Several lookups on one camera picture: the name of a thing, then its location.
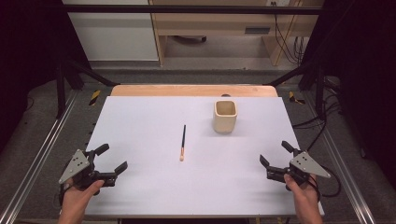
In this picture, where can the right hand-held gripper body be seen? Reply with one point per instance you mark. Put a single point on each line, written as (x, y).
(306, 165)

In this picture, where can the black brush with tan tip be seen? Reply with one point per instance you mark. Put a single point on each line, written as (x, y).
(183, 140)

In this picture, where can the white cabinet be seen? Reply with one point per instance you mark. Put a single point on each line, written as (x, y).
(115, 34)

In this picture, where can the black upright frame post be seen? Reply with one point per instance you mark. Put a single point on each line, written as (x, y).
(319, 93)
(60, 93)

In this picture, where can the light wooden desk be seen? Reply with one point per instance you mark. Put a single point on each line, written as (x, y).
(214, 21)

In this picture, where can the beige square cup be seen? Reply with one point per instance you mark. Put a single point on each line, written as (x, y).
(224, 123)

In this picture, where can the person's left hand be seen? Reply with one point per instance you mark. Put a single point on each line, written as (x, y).
(76, 199)

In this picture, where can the black diagonal frame strut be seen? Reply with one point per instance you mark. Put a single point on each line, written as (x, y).
(93, 74)
(289, 74)

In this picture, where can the black horizontal frame bar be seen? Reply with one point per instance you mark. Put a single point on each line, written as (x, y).
(186, 9)

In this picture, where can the person's right hand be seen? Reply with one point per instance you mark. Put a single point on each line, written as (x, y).
(306, 197)

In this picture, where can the yellow black tape marker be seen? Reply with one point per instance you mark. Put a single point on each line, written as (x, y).
(294, 98)
(94, 97)

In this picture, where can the dark curtain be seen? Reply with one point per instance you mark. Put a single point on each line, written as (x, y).
(28, 46)
(367, 77)

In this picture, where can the aluminium floor rail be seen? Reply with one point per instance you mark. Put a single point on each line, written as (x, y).
(34, 161)
(345, 161)

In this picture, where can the white table board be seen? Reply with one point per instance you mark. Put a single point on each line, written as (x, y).
(186, 186)

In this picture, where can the wooden table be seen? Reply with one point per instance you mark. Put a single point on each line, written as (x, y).
(186, 90)

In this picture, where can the white wall socket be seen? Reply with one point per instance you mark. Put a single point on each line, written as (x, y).
(278, 2)

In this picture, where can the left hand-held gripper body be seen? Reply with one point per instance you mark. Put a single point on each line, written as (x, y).
(76, 165)

